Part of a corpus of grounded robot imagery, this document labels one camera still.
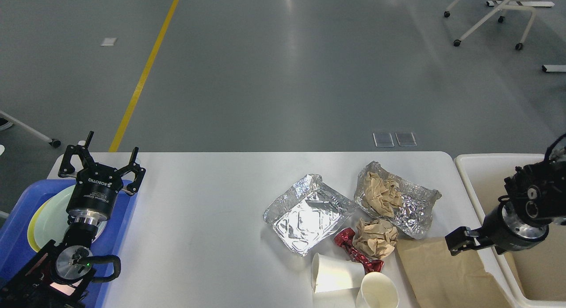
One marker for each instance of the crumpled brown paper ball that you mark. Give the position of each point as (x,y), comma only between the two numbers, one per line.
(376,239)

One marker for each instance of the flat aluminium foil tray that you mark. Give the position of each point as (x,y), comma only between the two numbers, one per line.
(307,213)

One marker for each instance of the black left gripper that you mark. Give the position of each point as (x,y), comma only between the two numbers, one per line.
(96,191)

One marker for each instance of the blue plastic tray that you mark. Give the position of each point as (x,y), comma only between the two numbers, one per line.
(15,250)

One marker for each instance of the left floor socket cover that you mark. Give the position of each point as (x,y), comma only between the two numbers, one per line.
(383,139)

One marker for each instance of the aluminium foil tray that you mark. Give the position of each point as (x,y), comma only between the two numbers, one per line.
(414,218)
(307,213)

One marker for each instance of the brown paper sheet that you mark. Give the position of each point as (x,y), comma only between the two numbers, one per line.
(440,280)

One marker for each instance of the beige plastic bin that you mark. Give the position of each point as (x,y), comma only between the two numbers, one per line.
(535,278)

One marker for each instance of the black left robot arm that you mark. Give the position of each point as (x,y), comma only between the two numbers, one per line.
(59,274)

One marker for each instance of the white chair leg left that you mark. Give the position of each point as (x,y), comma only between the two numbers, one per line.
(26,142)

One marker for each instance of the lying white paper cup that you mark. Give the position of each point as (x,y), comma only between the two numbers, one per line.
(329,274)

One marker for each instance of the mint green plate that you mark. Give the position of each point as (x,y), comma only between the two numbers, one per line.
(60,201)

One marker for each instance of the red foil wrapper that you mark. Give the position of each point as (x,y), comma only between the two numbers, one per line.
(344,239)

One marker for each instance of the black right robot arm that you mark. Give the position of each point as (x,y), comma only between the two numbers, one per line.
(535,198)

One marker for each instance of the right floor socket cover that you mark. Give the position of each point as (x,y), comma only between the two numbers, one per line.
(406,139)

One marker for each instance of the yellow plate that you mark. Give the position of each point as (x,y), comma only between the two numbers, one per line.
(40,229)

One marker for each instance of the upright white paper cup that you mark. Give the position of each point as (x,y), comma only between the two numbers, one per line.
(377,291)

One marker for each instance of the white metal bar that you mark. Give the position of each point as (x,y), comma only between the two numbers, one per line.
(553,68)

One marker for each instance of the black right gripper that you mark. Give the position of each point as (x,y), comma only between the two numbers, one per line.
(502,229)

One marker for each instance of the floor socket cover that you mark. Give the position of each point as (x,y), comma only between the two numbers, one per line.
(383,139)
(406,139)

